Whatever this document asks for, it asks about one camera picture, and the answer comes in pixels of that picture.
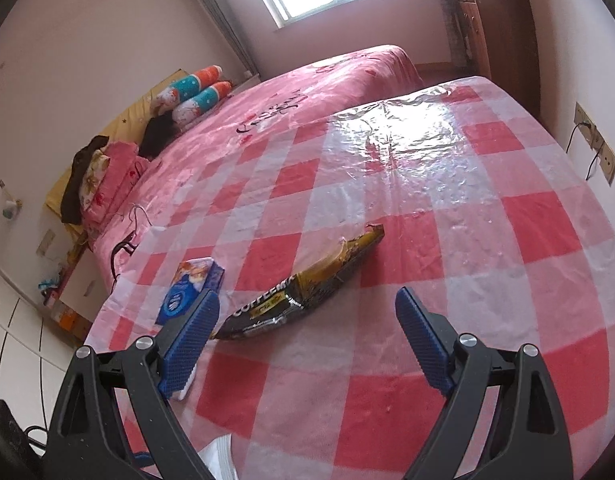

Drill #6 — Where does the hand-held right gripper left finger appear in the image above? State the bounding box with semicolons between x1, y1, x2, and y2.
42;289;222;480

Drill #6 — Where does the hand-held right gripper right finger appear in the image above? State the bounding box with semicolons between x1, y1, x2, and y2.
395;287;573;480

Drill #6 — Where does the dark coffee bag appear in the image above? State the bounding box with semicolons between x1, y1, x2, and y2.
210;223;385;343

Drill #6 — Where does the pink checked tablecloth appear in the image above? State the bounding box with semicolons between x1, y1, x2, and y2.
85;76;615;480

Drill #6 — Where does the white nightstand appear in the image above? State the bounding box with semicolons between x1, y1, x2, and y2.
58;247;113;311

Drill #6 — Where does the white paper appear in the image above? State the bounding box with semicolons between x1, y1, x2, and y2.
198;434;241;480

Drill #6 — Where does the white wardrobe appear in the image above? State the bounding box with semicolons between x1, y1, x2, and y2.
0;255;88;441

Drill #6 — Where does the floral pillow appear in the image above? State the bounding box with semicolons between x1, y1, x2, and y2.
80;152;111;211

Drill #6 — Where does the dark brown garment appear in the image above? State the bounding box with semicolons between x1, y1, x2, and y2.
60;136;108;226

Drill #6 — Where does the black cloth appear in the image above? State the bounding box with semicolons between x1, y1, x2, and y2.
138;112;178;158

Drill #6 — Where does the yellow headboard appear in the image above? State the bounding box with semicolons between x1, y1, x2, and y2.
44;67;188;233

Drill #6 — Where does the colourful bolster pillow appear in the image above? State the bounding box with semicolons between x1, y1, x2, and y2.
155;64;223;111
170;81;234;123

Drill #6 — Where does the bed with pink bedspread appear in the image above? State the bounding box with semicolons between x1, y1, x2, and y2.
82;45;423;291

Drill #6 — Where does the grey checked curtain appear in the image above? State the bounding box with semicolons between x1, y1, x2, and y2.
180;0;261;78

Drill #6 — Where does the wooden dresser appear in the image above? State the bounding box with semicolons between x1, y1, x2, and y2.
437;0;493;78

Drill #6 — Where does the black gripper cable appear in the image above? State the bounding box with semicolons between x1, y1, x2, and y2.
22;425;51;453

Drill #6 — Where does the wall ornament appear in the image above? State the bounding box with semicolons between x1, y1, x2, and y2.
0;180;23;221

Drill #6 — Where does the black wall plug cable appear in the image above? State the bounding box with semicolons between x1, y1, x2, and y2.
566;120;605;181

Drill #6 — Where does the wooden wall socket strip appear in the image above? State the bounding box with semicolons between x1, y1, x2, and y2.
573;102;615;187

